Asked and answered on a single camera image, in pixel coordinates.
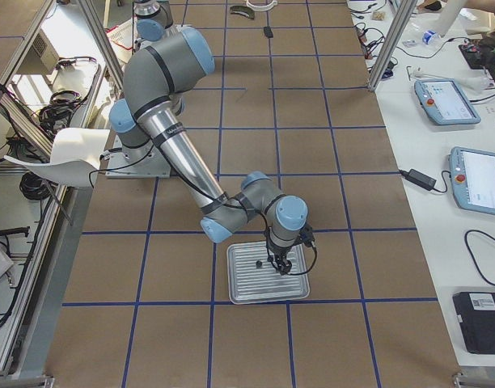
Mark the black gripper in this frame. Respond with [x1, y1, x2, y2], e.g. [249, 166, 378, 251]
[268, 242, 292, 275]

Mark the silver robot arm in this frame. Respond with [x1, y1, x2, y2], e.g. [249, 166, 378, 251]
[113, 27, 314, 275]
[133, 0, 173, 42]

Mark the ribbed metal tray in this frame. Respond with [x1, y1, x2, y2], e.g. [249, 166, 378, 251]
[226, 241, 310, 305]

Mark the black power adapter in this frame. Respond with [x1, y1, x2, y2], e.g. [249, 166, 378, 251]
[400, 169, 436, 191]

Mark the black box with label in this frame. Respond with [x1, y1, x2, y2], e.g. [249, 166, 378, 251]
[452, 292, 495, 355]

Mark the near blue teach pendant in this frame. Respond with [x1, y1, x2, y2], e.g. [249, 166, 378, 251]
[449, 147, 495, 215]

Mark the blue teach pendant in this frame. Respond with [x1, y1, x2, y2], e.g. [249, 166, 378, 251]
[413, 79, 481, 126]
[449, 147, 495, 215]

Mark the far blue teach pendant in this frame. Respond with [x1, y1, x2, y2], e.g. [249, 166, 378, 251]
[413, 79, 481, 126]

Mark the black brake pad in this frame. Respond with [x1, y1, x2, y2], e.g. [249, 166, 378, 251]
[263, 26, 273, 39]

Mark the green brake shoe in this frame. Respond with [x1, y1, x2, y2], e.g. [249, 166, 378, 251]
[229, 5, 255, 20]

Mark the clear plastic bottle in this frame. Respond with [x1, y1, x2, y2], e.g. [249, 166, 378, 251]
[421, 30, 442, 48]

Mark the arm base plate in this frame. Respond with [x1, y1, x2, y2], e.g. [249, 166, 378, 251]
[106, 127, 171, 179]

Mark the black looped cable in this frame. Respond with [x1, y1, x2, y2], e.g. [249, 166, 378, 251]
[464, 230, 495, 288]

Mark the white curved plastic bracket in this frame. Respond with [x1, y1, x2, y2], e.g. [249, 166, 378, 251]
[245, 0, 278, 12]

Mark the aluminium frame post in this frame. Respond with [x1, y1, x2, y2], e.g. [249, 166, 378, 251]
[367, 0, 417, 92]

